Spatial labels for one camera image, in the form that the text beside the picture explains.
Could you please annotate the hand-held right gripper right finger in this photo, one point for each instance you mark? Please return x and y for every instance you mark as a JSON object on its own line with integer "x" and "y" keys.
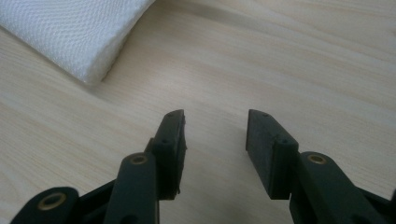
{"x": 264, "y": 149}

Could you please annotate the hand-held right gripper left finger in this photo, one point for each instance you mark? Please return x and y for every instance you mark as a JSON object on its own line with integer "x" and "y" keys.
{"x": 171, "y": 146}

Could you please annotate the white mesh laundry bag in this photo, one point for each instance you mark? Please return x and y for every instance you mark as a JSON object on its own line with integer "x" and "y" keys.
{"x": 68, "y": 34}

